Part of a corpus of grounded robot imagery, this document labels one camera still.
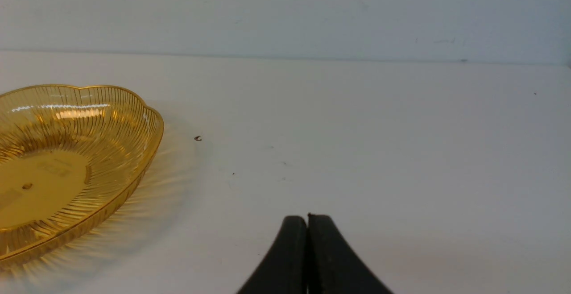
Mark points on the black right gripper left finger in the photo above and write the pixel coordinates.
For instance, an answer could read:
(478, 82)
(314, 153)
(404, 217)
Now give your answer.
(282, 269)

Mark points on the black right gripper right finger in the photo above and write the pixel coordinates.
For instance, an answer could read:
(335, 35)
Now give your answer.
(332, 267)

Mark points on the amber ribbed plastic plate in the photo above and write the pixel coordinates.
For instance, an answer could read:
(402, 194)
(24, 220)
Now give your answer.
(70, 157)

